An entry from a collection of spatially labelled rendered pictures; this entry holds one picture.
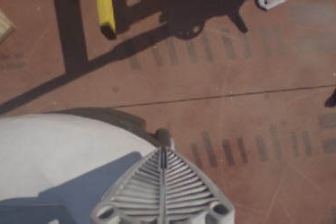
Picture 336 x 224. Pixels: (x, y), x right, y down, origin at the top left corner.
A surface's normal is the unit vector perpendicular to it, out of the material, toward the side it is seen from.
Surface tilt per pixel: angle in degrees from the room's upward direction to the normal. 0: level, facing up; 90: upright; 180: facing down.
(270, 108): 0
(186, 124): 0
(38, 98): 0
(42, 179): 25
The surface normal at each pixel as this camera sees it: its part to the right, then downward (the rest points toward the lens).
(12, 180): 0.07, -0.13
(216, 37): 0.03, 0.11
